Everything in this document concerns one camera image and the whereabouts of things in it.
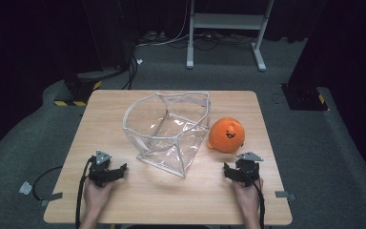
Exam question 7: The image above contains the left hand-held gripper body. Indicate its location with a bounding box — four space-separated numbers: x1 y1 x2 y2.
88 150 117 188

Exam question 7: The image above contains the black floor cable bundle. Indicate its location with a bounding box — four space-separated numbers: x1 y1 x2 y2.
121 54 139 91

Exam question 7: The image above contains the crumpled white tape scrap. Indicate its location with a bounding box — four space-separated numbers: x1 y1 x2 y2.
18 180 33 196

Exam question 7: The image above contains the black square stand base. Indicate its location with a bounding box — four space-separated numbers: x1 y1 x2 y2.
280 83 329 112

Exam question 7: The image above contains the clear plastic storage bag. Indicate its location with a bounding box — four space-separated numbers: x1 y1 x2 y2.
121 91 212 179

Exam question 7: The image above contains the person's left hand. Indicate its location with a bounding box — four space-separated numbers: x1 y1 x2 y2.
83 178 116 221

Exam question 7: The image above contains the white metal stand frame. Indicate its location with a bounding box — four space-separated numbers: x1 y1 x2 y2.
186 0 275 73

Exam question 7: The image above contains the tangle of black cables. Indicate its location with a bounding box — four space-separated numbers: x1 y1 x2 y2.
136 30 255 52

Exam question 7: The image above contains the black looped floor cable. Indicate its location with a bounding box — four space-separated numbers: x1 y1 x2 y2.
31 165 64 201

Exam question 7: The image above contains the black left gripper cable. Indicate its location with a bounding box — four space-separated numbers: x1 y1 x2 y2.
74 156 96 229

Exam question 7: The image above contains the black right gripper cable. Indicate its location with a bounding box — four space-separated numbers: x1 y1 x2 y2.
244 168 266 229

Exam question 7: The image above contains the white cable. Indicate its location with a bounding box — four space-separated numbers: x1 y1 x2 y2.
134 0 193 49

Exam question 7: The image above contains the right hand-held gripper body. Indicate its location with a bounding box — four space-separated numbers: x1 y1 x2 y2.
234 151 265 187

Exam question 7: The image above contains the grey tape strip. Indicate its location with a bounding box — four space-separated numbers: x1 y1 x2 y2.
40 191 64 207
274 190 296 201

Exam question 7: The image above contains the person's right hand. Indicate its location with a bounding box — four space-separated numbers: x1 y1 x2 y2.
233 177 264 221

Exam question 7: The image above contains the black base with striped tape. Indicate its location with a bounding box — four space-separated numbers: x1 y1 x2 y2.
53 71 104 108

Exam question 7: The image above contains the orange round plush toy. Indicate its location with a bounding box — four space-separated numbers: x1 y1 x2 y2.
207 116 246 155

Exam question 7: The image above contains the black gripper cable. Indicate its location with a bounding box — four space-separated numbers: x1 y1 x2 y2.
74 156 96 229
244 168 266 229

